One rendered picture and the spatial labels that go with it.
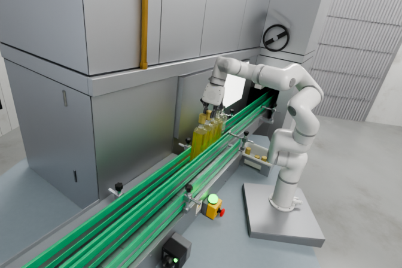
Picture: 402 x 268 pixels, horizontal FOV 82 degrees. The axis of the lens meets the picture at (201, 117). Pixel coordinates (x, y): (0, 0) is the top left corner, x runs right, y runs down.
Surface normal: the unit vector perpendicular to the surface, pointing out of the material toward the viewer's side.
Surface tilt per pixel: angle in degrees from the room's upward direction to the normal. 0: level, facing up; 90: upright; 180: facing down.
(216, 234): 0
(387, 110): 90
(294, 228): 3
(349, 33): 90
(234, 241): 0
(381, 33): 90
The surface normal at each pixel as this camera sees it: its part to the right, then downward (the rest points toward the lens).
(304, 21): -0.52, 0.30
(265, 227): 0.07, -0.91
